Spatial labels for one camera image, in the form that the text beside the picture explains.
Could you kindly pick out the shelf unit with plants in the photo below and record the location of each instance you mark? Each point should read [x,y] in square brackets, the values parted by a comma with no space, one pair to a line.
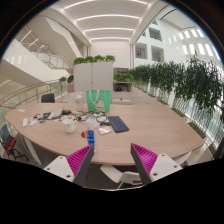
[122,80]

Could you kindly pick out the white cabinet with plants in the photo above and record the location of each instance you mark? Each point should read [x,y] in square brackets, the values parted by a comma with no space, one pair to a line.
[93,75]

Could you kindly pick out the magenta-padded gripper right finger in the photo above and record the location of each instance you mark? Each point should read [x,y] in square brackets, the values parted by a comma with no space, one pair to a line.
[146,160]

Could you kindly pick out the black office chair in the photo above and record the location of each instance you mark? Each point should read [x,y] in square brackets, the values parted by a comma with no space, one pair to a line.
[48,98]

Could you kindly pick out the green tote bag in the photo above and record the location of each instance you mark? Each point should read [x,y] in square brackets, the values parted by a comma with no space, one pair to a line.
[98,100]

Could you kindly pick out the red and black chair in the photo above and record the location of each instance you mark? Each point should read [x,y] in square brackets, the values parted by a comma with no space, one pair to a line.
[9,143]

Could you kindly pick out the small clear plastic bag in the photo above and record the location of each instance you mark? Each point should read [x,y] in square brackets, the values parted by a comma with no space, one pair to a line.
[105,130]

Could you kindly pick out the white remote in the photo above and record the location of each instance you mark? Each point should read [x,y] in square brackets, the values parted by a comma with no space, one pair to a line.
[25,122]

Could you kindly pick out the dark blue keyboard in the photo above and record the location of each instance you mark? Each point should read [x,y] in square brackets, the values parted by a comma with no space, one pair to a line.
[118,124]

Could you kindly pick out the black pouch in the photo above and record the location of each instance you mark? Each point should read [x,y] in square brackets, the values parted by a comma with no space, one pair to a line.
[66,112]

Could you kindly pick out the white ceramic mug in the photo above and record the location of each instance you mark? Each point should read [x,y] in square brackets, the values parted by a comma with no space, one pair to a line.
[69,126]

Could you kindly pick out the clear blue-labelled water bottle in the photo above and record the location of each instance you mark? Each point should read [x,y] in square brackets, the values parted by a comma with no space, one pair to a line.
[90,136]

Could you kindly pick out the row of green trees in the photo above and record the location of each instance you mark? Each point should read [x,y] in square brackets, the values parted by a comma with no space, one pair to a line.
[196,83]

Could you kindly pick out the clear plastic tumbler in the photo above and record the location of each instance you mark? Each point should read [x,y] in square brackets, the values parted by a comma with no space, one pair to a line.
[79,103]

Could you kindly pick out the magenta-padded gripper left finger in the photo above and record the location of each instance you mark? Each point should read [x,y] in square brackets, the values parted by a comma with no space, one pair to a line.
[78,160]

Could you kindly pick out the white chair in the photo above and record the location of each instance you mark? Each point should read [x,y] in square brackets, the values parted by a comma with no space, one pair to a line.
[116,175]

